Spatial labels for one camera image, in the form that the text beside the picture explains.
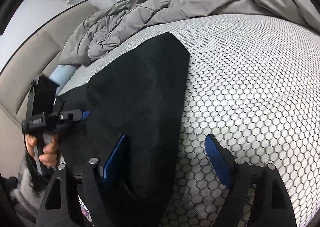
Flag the grey quilted duvet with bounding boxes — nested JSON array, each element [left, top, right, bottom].
[[59, 0, 319, 66]]

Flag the light blue pillow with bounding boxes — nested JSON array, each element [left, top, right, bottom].
[[49, 64, 78, 87]]

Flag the beige upholstered headboard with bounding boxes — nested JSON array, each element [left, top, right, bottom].
[[1, 1, 98, 177]]

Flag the black pants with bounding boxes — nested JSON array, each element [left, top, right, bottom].
[[60, 33, 190, 226]]

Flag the white honeycomb mattress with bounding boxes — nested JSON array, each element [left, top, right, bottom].
[[63, 15, 319, 226]]

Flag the person's left hand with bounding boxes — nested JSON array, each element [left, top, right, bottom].
[[24, 134, 60, 167]]

